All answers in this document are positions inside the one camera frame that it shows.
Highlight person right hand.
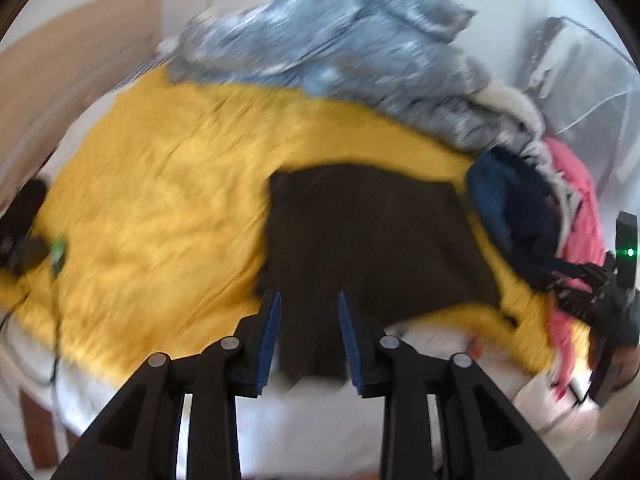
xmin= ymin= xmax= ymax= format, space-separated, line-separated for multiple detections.
xmin=588 ymin=330 xmax=640 ymax=391

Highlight black white patterned garment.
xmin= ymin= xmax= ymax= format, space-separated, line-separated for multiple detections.
xmin=521 ymin=140 xmax=582 ymax=256

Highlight cream floral pillow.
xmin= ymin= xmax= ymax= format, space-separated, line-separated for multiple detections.
xmin=468 ymin=79 xmax=546 ymax=140

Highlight white bed sheet mattress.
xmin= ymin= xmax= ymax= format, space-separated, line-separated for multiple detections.
xmin=1 ymin=322 xmax=599 ymax=479

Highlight white mosquito net tent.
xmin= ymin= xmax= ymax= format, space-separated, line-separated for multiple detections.
xmin=518 ymin=0 xmax=639 ymax=212

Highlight blue grey floral duvet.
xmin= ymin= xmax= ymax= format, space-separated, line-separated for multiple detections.
xmin=168 ymin=0 xmax=536 ymax=153

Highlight wooden headboard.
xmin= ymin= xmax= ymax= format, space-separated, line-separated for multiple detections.
xmin=1 ymin=0 xmax=162 ymax=204

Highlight blue denim jeans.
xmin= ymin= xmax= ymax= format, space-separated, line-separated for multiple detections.
xmin=465 ymin=146 xmax=582 ymax=290

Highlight black microphone device with cable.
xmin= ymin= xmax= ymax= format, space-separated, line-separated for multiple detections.
xmin=1 ymin=178 xmax=67 ymax=388

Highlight yellow dotted plush blanket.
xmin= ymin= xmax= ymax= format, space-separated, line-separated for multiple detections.
xmin=0 ymin=66 xmax=591 ymax=391

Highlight dark olive long-sleeve shirt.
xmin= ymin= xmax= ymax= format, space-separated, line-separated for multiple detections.
xmin=257 ymin=164 xmax=501 ymax=384

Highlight pink garment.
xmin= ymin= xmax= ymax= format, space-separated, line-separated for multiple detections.
xmin=544 ymin=138 xmax=605 ymax=401

